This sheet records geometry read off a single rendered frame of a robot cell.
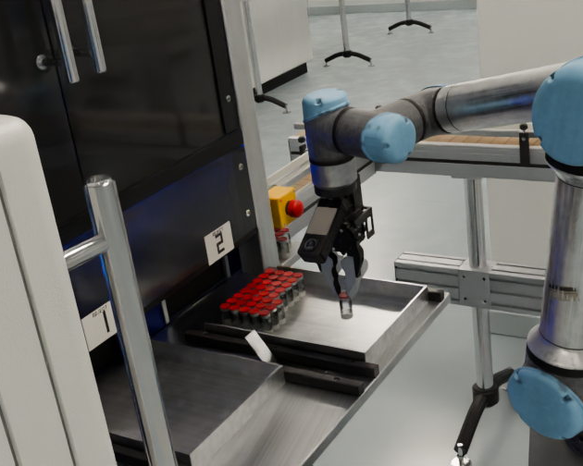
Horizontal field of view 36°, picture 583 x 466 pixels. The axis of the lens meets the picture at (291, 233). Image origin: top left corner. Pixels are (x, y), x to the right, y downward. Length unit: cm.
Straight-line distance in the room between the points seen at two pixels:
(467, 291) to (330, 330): 103
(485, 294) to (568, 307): 142
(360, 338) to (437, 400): 143
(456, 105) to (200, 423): 64
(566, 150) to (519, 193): 204
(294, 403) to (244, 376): 13
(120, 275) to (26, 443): 15
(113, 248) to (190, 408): 83
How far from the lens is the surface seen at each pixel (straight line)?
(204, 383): 157
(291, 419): 144
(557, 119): 110
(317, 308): 175
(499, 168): 244
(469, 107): 138
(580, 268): 119
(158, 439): 80
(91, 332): 152
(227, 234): 178
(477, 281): 262
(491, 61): 303
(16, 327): 66
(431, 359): 326
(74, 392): 71
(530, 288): 258
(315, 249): 143
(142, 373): 76
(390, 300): 175
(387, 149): 134
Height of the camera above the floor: 168
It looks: 22 degrees down
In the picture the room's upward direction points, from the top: 8 degrees counter-clockwise
